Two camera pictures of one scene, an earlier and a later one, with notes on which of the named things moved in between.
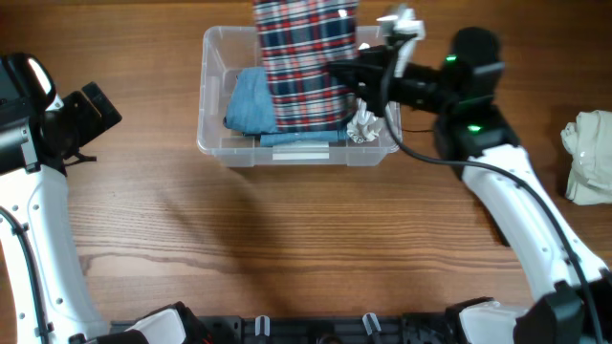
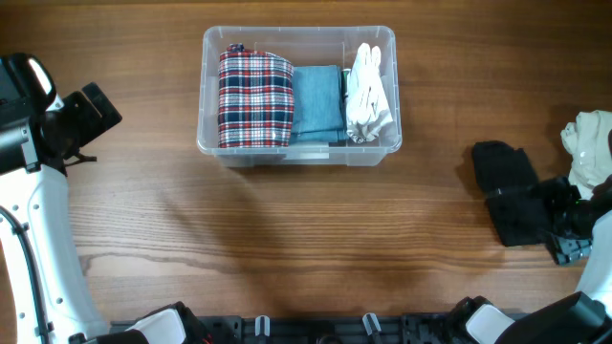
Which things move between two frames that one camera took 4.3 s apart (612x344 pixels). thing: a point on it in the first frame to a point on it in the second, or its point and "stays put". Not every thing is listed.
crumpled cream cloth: (589, 140) stays put
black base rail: (310, 328) stays put
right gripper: (372, 61) to (555, 193)
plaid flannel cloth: (299, 39) to (255, 102)
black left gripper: (96, 122) stays put
